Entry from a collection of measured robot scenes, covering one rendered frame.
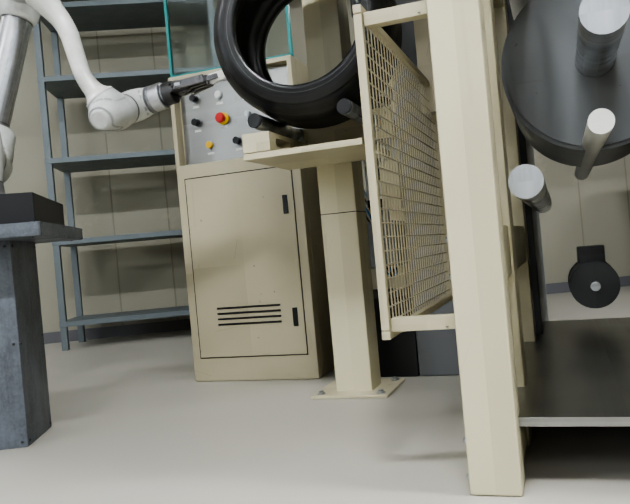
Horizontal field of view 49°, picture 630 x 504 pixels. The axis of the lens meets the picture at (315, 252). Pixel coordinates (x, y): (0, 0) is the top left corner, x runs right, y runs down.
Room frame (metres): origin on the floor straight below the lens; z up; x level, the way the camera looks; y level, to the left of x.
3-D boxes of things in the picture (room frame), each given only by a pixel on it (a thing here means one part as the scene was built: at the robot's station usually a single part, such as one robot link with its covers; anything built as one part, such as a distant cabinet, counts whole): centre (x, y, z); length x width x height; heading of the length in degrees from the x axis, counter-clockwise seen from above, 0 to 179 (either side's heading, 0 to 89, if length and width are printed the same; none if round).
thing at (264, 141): (2.24, 0.09, 0.83); 0.36 x 0.09 x 0.06; 161
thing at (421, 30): (2.28, -0.48, 1.05); 0.20 x 0.15 x 0.30; 161
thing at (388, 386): (2.44, -0.11, 0.01); 0.27 x 0.27 x 0.02; 71
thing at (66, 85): (4.83, 1.13, 1.13); 1.18 x 0.50 x 2.26; 96
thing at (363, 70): (1.87, -0.28, 0.65); 0.90 x 0.02 x 0.70; 161
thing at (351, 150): (2.20, -0.05, 0.80); 0.37 x 0.36 x 0.02; 71
